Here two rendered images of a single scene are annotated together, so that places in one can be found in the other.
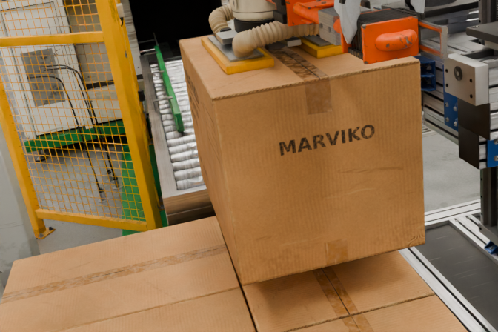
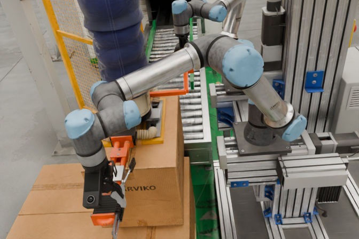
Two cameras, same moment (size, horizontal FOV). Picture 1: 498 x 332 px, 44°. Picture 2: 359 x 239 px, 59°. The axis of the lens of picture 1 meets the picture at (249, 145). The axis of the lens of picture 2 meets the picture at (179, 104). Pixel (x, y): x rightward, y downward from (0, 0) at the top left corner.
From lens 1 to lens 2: 0.91 m
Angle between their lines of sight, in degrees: 18
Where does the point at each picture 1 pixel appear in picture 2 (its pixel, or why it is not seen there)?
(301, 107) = not seen: hidden behind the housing
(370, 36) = (93, 218)
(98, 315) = (61, 209)
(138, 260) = not seen: hidden behind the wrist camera
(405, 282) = (181, 229)
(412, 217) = (176, 216)
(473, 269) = (247, 199)
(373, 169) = (156, 199)
